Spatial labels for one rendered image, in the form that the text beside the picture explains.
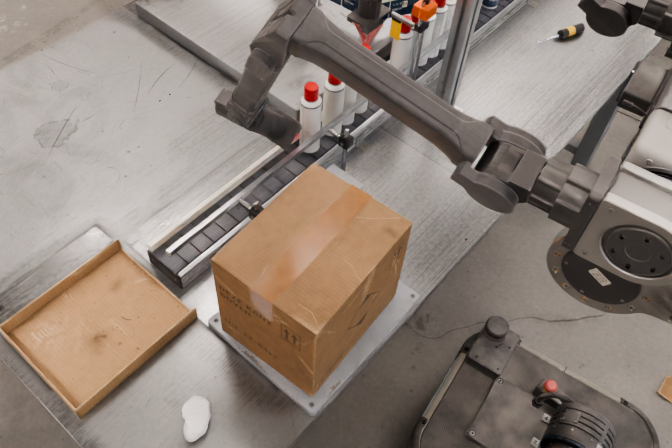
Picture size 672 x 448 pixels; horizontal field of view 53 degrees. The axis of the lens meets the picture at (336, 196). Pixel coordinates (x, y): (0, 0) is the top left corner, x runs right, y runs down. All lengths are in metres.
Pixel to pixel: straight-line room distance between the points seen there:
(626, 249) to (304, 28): 0.51
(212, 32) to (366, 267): 1.06
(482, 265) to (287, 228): 1.48
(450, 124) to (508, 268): 1.76
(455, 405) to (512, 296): 0.65
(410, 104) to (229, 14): 1.25
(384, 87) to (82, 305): 0.89
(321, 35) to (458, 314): 1.71
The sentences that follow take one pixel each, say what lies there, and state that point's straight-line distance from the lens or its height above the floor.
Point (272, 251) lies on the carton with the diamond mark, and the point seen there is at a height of 1.12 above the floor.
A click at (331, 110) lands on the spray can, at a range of 1.67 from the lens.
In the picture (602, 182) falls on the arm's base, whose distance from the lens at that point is 0.91.
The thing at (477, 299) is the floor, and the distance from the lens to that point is 2.56.
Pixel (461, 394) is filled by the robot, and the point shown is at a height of 0.24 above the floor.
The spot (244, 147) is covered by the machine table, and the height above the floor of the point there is 0.83.
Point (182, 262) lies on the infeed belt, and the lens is 1.52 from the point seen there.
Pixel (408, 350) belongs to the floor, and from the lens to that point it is 2.41.
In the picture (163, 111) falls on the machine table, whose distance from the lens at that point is 1.90.
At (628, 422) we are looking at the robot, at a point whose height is 0.24.
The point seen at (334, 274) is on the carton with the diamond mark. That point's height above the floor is 1.12.
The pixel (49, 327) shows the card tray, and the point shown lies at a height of 0.83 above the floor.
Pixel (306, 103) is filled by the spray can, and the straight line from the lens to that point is 1.59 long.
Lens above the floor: 2.14
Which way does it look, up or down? 51 degrees down
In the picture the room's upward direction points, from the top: 5 degrees clockwise
